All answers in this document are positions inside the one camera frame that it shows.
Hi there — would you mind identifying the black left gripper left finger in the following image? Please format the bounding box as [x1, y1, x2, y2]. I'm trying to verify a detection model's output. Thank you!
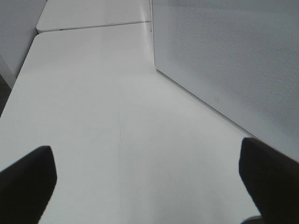
[0, 146, 57, 224]

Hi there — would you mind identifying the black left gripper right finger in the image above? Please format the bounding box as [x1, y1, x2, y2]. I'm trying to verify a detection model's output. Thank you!
[239, 138, 299, 224]

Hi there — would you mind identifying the white microwave door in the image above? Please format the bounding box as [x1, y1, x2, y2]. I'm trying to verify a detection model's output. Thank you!
[152, 0, 299, 160]

